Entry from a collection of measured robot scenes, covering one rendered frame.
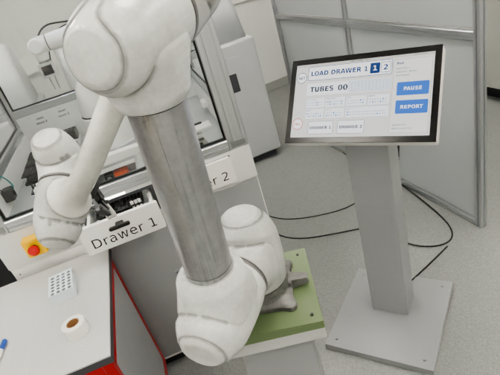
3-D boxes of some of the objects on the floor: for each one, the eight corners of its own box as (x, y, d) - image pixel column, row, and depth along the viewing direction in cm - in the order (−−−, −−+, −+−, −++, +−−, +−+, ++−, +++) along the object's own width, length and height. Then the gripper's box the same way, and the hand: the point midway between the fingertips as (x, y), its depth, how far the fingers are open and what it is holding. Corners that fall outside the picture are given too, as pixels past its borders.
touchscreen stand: (434, 376, 173) (414, 145, 124) (326, 348, 197) (273, 146, 148) (452, 286, 208) (443, 79, 159) (359, 272, 232) (325, 88, 183)
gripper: (101, 193, 120) (129, 228, 141) (88, 158, 126) (117, 195, 147) (74, 205, 119) (106, 237, 140) (62, 168, 125) (95, 204, 146)
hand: (108, 211), depth 140 cm, fingers closed
